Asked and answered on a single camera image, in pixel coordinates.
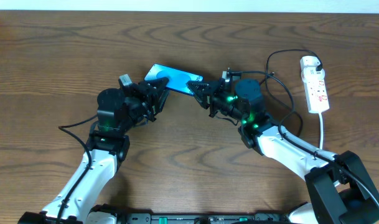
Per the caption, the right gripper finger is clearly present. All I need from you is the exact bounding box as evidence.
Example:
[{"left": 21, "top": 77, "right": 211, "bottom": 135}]
[
  {"left": 187, "top": 81, "right": 213, "bottom": 96},
  {"left": 194, "top": 94, "right": 210, "bottom": 109}
]

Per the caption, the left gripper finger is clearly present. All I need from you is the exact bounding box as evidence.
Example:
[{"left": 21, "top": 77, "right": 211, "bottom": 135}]
[
  {"left": 156, "top": 90, "right": 170, "bottom": 113},
  {"left": 145, "top": 77, "right": 169, "bottom": 92}
]

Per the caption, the blue screen Galaxy smartphone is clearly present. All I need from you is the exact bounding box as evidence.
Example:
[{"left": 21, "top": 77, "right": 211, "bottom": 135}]
[{"left": 144, "top": 63, "right": 203, "bottom": 96}]

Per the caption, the black charging cable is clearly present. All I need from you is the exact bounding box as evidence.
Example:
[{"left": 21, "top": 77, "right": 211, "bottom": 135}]
[{"left": 259, "top": 49, "right": 324, "bottom": 138}]

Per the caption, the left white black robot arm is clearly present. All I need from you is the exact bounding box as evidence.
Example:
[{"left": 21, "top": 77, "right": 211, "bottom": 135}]
[{"left": 19, "top": 75, "right": 169, "bottom": 223}]

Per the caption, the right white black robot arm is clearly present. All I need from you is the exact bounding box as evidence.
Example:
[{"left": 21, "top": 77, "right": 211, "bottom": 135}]
[{"left": 187, "top": 79, "right": 379, "bottom": 223}]

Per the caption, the white power strip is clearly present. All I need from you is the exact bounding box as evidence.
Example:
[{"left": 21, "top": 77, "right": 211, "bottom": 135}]
[{"left": 304, "top": 79, "right": 330, "bottom": 114}]

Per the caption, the white power strip cord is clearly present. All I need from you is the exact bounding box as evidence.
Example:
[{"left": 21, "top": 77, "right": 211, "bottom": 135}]
[{"left": 317, "top": 112, "right": 324, "bottom": 150}]

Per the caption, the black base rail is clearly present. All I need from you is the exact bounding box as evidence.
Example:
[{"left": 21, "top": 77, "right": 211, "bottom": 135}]
[{"left": 117, "top": 213, "right": 290, "bottom": 224}]

